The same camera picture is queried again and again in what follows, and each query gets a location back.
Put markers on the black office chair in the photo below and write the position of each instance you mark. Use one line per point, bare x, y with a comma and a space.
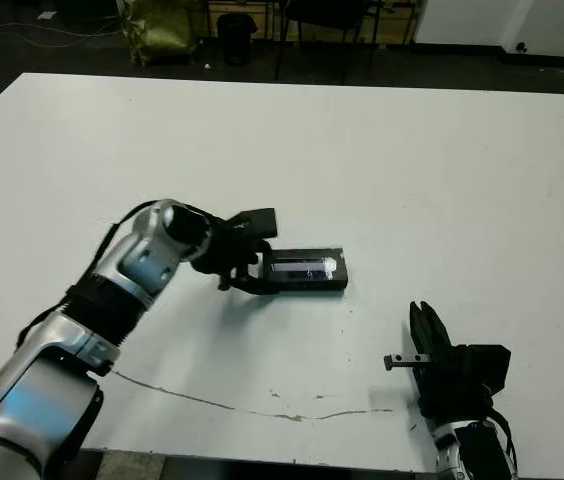
327, 9

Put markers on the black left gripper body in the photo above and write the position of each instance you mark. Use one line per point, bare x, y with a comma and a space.
227, 250

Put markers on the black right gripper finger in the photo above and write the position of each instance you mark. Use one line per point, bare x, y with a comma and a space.
434, 330
416, 330

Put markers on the black trash bin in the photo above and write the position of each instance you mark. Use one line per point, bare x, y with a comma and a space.
235, 37

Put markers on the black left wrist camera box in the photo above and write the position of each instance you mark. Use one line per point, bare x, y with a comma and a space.
257, 224

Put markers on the yellow-green plastic bag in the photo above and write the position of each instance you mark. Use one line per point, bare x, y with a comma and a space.
162, 30

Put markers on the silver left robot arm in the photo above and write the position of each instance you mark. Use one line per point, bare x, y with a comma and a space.
137, 260

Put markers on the black printed box lid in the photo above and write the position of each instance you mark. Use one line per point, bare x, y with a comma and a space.
307, 270

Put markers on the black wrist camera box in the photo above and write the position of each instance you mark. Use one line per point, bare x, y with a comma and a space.
487, 365
257, 224

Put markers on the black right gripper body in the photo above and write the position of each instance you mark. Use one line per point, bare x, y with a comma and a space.
447, 390

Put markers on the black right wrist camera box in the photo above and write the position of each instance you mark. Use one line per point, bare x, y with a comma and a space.
487, 365

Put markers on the white paper sheet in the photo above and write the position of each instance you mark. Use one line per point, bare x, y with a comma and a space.
47, 15

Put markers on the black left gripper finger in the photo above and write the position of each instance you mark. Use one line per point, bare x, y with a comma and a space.
254, 287
263, 251

